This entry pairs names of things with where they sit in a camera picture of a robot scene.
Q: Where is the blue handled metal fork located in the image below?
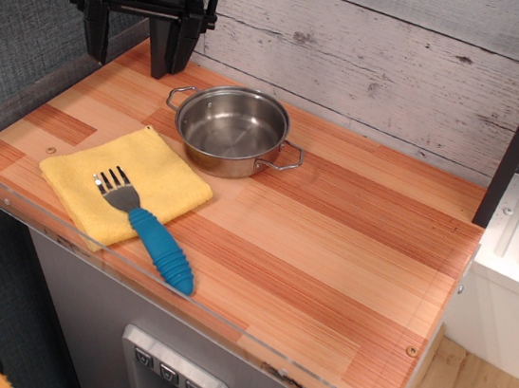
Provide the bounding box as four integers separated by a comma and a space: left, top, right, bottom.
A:
93, 166, 195, 296

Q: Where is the small stainless steel pot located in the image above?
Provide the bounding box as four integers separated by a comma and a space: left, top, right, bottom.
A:
166, 85, 305, 179

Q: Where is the yellow folded cloth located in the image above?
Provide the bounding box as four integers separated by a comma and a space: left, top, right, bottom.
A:
40, 126, 213, 251

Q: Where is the clear acrylic table edge guard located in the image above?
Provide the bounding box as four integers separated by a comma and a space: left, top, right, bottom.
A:
0, 163, 484, 388

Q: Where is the grey cabinet with dispenser panel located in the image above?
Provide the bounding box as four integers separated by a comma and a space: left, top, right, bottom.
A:
7, 226, 411, 388

